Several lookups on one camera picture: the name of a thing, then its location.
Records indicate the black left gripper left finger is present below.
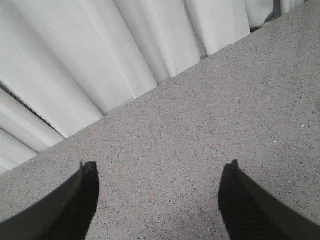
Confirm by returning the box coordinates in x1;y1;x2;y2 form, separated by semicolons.
0;161;99;240

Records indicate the white pleated curtain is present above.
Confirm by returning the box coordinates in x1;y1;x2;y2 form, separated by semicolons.
0;0;306;174

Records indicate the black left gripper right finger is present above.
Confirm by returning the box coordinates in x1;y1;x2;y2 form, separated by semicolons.
218;159;320;240

